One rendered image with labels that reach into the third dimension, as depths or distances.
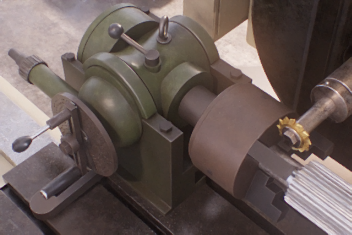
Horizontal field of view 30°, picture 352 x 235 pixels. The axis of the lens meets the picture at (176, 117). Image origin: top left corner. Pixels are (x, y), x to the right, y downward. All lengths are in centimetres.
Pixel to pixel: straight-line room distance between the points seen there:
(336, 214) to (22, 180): 68
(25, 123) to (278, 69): 81
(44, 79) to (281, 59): 49
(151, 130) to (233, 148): 18
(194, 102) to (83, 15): 220
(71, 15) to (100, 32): 208
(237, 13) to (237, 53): 162
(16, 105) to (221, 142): 99
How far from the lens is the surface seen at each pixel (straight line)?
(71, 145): 122
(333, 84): 114
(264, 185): 119
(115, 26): 122
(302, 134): 107
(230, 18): 151
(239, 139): 111
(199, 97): 122
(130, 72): 119
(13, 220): 138
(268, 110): 113
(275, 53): 137
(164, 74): 123
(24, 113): 192
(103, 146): 120
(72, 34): 327
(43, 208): 135
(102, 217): 135
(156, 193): 135
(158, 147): 122
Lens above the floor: 213
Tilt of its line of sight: 49 degrees down
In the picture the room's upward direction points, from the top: straight up
